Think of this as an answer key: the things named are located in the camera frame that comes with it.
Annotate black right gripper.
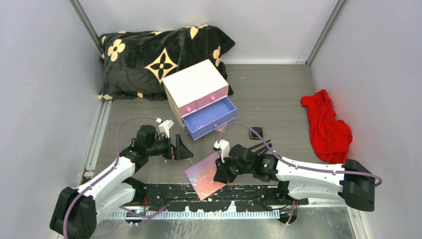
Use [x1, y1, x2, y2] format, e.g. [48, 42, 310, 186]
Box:
[213, 152, 254, 184]

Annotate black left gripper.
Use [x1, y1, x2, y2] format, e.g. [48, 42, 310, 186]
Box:
[146, 134, 193, 160]

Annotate holographic eyeshadow palette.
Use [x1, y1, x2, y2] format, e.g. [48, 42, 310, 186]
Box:
[185, 152, 226, 200]

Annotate blue drawer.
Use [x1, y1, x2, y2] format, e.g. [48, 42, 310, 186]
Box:
[182, 97, 237, 140]

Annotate black square compact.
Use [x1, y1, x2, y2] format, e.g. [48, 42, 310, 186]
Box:
[249, 126, 264, 140]

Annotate white pink drawer organizer box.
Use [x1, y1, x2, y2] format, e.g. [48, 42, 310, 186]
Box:
[162, 60, 229, 134]

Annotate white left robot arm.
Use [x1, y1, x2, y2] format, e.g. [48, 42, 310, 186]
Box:
[49, 124, 194, 239]

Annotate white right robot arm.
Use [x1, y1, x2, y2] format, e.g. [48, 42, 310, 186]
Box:
[213, 140, 381, 212]

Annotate black fan makeup brush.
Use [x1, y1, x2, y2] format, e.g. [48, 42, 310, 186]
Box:
[249, 139, 272, 155]

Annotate small pink card packet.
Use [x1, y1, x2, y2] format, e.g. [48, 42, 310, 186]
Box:
[215, 123, 227, 132]

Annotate black floral plush blanket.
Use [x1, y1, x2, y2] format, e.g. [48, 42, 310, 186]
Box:
[98, 24, 235, 101]

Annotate red cloth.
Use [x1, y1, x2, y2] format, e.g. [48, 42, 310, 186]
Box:
[300, 89, 353, 164]

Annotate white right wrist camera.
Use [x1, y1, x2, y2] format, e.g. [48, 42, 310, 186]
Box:
[213, 139, 230, 163]

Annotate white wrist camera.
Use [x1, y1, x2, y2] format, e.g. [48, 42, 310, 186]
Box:
[156, 118, 174, 137]
[213, 139, 230, 163]

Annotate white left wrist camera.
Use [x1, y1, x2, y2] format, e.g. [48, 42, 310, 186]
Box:
[156, 118, 174, 137]

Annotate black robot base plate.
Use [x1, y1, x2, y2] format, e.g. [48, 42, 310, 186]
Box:
[124, 184, 293, 212]

